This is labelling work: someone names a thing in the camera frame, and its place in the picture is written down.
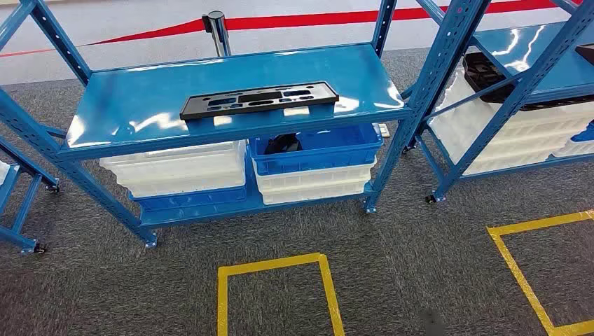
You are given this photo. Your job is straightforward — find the large white plastic crate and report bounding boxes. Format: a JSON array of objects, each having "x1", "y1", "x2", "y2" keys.
[{"x1": 429, "y1": 64, "x2": 594, "y2": 176}]

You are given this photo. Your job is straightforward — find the black moulded plastic part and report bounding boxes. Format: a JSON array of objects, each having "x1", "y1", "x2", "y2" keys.
[
  {"x1": 575, "y1": 43, "x2": 594, "y2": 66},
  {"x1": 462, "y1": 52, "x2": 594, "y2": 112}
]

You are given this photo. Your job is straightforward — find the blue metal shelf rack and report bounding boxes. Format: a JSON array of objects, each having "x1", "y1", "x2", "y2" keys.
[
  {"x1": 0, "y1": 0, "x2": 493, "y2": 249},
  {"x1": 0, "y1": 134, "x2": 60, "y2": 255},
  {"x1": 401, "y1": 0, "x2": 594, "y2": 205}
]

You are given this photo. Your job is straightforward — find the chrome stanchion post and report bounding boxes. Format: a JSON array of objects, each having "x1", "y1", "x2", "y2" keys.
[{"x1": 202, "y1": 10, "x2": 232, "y2": 57}]

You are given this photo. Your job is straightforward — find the black plastic panel part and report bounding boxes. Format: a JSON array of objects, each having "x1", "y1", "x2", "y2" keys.
[{"x1": 179, "y1": 80, "x2": 340, "y2": 123}]

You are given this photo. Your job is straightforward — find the small black plastic part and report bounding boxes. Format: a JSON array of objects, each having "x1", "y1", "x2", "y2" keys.
[{"x1": 263, "y1": 133, "x2": 303, "y2": 155}]

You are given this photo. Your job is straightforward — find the red barrier belt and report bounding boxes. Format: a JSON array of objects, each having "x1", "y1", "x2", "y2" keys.
[{"x1": 0, "y1": 0, "x2": 583, "y2": 59}]

